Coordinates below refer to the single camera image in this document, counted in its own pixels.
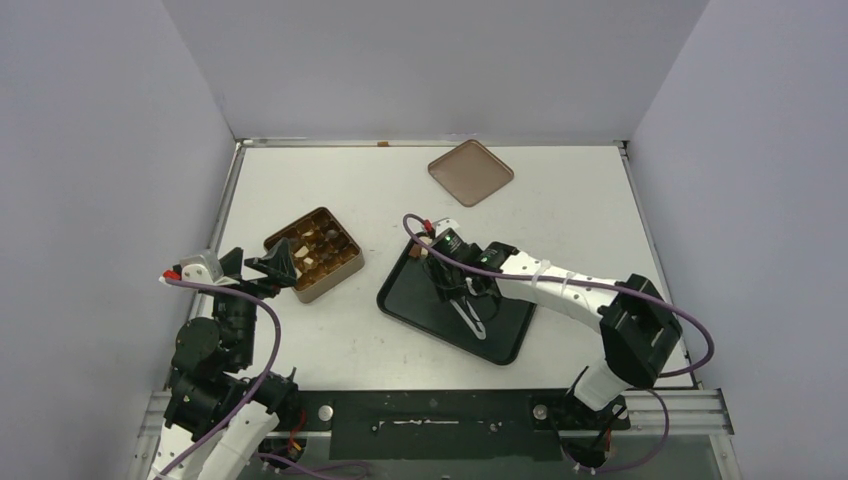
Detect gold chocolate box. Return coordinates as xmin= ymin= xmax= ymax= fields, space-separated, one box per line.
xmin=263 ymin=207 xmax=365 ymax=304

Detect black plastic tray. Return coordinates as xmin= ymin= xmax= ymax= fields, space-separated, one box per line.
xmin=376 ymin=240 xmax=536 ymax=366

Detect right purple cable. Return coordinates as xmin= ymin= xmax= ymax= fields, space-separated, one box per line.
xmin=402 ymin=213 xmax=716 ymax=475

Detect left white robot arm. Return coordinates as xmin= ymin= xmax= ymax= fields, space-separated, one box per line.
xmin=148 ymin=238 xmax=306 ymax=479

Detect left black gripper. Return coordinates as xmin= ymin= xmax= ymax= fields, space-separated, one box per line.
xmin=214 ymin=237 xmax=296 ymax=367

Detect metal tongs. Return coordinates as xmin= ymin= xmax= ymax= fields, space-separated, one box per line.
xmin=449 ymin=297 xmax=487 ymax=341

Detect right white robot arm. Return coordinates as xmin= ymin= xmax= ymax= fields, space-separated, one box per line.
xmin=425 ymin=227 xmax=682 ymax=428

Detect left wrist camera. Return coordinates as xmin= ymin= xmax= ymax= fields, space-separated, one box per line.
xmin=159 ymin=250 xmax=225 ymax=285

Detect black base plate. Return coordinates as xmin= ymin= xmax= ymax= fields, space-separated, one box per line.
xmin=301 ymin=389 xmax=600 ymax=461

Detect brown box lid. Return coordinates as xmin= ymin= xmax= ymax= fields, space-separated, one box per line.
xmin=427 ymin=139 xmax=514 ymax=208

